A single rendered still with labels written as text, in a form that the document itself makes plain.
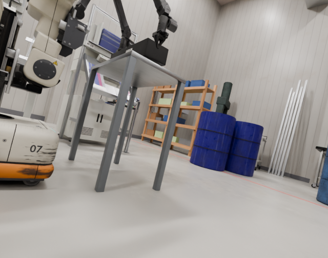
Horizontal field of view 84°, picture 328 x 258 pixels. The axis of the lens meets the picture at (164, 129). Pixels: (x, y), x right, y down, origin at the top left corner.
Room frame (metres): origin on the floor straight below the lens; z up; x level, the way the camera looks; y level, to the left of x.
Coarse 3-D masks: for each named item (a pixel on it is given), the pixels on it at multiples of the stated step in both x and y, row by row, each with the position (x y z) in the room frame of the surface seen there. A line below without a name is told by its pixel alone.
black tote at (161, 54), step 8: (144, 40) 1.15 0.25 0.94; (152, 40) 1.13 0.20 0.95; (128, 48) 1.31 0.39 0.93; (136, 48) 1.21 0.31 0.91; (144, 48) 1.13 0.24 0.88; (152, 48) 1.14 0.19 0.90; (160, 48) 1.18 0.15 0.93; (112, 56) 1.52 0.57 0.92; (144, 56) 1.14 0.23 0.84; (152, 56) 1.15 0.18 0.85; (160, 56) 1.19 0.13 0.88; (160, 64) 1.23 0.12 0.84
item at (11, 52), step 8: (8, 48) 0.90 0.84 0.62; (8, 56) 0.90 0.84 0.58; (16, 56) 0.91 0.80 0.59; (16, 64) 1.01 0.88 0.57; (24, 64) 1.09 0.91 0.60; (8, 72) 0.91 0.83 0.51; (8, 80) 0.90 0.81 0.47; (16, 80) 1.08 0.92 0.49; (24, 80) 1.10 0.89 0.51; (32, 80) 0.97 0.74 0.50; (8, 88) 0.91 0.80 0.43; (16, 88) 1.03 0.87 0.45; (24, 88) 0.96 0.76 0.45; (32, 88) 0.98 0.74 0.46; (40, 88) 1.00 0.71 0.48
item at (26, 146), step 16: (0, 128) 0.74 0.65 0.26; (16, 128) 0.78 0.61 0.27; (32, 128) 0.83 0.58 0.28; (48, 128) 0.93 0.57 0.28; (0, 144) 0.75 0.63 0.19; (16, 144) 0.78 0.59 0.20; (32, 144) 0.81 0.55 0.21; (48, 144) 0.85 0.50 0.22; (0, 160) 0.76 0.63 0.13; (16, 160) 0.79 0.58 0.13; (32, 160) 0.82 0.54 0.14; (48, 160) 0.87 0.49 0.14; (0, 176) 0.76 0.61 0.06; (16, 176) 0.79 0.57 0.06; (32, 176) 0.83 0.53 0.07; (48, 176) 0.87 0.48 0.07
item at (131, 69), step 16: (96, 64) 1.43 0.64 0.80; (112, 64) 1.24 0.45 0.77; (128, 64) 0.99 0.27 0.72; (144, 64) 1.09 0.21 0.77; (128, 80) 1.01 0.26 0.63; (144, 80) 1.45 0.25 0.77; (160, 80) 1.34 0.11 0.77; (176, 80) 1.25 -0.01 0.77; (176, 96) 1.27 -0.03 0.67; (80, 112) 1.51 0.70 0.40; (128, 112) 1.77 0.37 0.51; (176, 112) 1.27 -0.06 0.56; (80, 128) 1.52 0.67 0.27; (112, 128) 0.99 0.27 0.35; (112, 144) 1.01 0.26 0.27; (160, 160) 1.27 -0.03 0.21; (160, 176) 1.26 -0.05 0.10
